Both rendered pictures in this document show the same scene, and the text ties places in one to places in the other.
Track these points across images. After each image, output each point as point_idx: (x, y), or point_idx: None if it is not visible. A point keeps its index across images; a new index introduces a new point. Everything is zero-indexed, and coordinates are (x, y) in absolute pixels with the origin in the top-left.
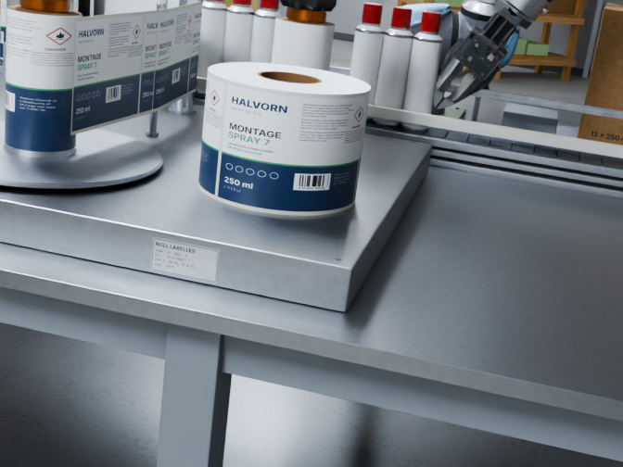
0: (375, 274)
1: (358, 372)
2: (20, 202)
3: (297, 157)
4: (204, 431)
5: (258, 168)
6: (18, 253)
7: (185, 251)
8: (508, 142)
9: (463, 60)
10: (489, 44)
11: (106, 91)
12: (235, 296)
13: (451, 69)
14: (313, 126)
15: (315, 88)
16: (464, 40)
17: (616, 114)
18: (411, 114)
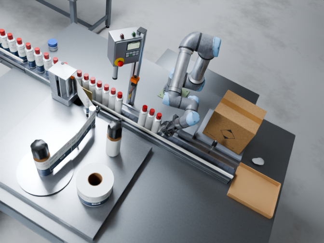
0: (107, 220)
1: None
2: (34, 202)
3: (91, 202)
4: None
5: (84, 200)
6: (34, 209)
7: (64, 222)
8: (176, 141)
9: (162, 132)
10: (168, 132)
11: (60, 158)
12: (73, 232)
13: (162, 127)
14: (94, 199)
15: (97, 190)
16: (163, 129)
17: (203, 146)
18: (151, 133)
